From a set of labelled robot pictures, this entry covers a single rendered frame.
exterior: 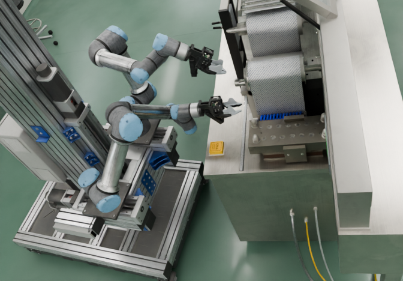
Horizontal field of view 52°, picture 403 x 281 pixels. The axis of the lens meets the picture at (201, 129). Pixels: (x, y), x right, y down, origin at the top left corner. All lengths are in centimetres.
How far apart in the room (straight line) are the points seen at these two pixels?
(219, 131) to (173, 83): 184
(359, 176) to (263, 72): 93
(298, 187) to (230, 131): 46
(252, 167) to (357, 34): 79
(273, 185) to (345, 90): 97
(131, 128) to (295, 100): 79
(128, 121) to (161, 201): 119
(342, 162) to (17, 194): 329
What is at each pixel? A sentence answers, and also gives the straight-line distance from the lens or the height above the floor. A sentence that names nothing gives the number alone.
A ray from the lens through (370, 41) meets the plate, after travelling 177.
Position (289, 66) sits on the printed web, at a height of 130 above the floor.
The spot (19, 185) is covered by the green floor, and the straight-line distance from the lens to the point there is 407.
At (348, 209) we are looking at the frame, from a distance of 115.
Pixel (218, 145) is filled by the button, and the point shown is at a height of 92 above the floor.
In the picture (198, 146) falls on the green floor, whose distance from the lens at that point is 341.
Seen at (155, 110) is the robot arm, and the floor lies 115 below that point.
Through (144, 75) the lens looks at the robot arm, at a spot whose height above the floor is 144.
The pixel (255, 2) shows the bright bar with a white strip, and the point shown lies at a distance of 206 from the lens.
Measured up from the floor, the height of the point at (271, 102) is 111.
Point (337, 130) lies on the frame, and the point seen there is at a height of 165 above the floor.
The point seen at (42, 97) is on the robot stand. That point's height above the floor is 144.
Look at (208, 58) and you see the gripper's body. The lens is 187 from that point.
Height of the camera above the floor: 258
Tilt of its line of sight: 47 degrees down
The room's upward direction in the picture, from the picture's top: 24 degrees counter-clockwise
